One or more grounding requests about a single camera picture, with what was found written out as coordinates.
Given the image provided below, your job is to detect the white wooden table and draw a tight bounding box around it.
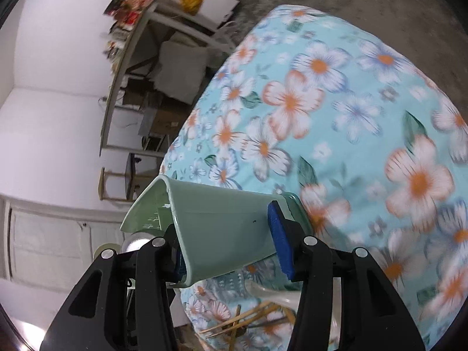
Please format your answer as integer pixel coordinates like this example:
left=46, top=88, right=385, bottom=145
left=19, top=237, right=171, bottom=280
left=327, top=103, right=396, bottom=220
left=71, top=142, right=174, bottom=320
left=99, top=0, right=238, bottom=158

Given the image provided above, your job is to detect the wooden chair with black seat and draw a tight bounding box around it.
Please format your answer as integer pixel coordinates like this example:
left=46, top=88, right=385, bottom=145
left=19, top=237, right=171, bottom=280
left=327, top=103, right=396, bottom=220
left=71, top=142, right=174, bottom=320
left=98, top=152, right=165, bottom=202

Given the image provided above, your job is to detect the green perforated utensil holder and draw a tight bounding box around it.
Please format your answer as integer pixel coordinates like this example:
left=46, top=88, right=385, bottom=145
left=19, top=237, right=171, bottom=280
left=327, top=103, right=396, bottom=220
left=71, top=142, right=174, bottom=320
left=120, top=175, right=314, bottom=289

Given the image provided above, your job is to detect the brown cardboard box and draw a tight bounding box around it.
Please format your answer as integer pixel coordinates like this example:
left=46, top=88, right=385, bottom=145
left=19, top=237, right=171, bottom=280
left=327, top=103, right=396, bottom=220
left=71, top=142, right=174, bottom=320
left=150, top=106, right=191, bottom=136

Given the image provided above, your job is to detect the grey sack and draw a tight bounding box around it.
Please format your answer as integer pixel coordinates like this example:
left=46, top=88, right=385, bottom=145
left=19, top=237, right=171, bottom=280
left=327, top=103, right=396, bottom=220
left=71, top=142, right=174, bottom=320
left=150, top=40, right=209, bottom=105

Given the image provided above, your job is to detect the white plastic spoon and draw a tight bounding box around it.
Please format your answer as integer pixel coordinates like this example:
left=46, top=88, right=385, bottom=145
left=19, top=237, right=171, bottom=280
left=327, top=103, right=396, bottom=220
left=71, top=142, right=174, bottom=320
left=246, top=280, right=304, bottom=309

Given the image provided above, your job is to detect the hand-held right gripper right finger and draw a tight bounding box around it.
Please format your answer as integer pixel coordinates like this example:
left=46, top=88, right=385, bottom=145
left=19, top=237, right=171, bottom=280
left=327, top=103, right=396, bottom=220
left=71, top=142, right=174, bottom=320
left=267, top=200, right=426, bottom=351

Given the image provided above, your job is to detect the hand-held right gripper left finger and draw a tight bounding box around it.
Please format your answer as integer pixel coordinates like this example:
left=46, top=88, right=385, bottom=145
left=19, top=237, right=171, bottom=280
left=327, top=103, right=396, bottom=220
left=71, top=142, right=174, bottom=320
left=39, top=223, right=189, bottom=351

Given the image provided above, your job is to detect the floral blue blanket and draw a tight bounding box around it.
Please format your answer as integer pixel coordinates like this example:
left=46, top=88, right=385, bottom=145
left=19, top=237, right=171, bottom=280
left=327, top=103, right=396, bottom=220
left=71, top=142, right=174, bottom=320
left=159, top=4, right=468, bottom=351

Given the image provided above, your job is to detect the table clutter pile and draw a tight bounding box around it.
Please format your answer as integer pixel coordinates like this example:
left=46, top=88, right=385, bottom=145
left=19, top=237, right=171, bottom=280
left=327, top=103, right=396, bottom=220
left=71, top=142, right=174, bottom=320
left=102, top=0, right=158, bottom=59

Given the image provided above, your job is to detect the white panel door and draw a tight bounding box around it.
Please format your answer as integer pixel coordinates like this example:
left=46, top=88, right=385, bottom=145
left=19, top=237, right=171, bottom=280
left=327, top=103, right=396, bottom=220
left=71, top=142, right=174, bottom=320
left=0, top=199, right=128, bottom=289

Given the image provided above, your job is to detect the white foam box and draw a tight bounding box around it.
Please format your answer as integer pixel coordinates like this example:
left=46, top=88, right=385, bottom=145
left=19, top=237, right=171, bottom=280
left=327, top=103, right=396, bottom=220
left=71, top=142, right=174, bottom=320
left=166, top=0, right=240, bottom=32

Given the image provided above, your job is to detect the pile of wooden chopsticks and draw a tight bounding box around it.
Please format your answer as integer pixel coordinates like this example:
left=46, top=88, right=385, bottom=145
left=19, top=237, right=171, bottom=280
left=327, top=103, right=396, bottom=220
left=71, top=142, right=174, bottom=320
left=198, top=302, right=296, bottom=341

